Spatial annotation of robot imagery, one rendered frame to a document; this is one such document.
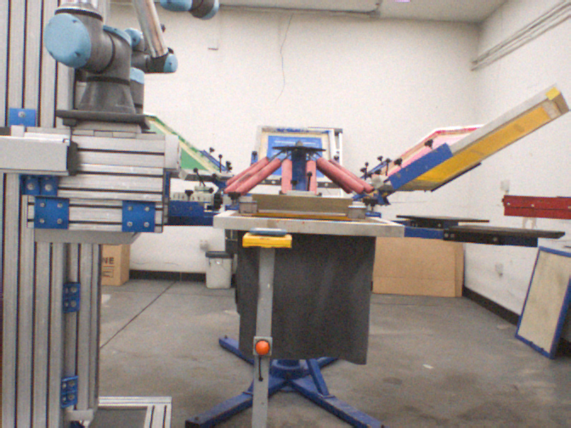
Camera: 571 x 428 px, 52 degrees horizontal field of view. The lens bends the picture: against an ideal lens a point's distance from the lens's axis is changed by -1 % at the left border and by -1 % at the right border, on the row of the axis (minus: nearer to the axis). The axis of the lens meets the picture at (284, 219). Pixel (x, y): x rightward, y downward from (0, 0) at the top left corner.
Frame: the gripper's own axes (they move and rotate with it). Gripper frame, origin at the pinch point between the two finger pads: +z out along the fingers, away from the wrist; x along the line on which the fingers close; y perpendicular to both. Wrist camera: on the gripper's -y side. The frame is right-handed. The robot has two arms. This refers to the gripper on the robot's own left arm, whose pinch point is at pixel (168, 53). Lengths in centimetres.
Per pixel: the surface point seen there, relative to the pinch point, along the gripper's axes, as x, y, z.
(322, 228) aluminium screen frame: 98, 58, -68
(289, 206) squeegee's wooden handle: 72, 57, -14
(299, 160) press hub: 52, 36, 66
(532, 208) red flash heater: 166, 39, 18
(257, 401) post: 93, 107, -90
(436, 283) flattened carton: 139, 130, 417
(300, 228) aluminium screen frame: 91, 60, -70
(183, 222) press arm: 12, 76, 22
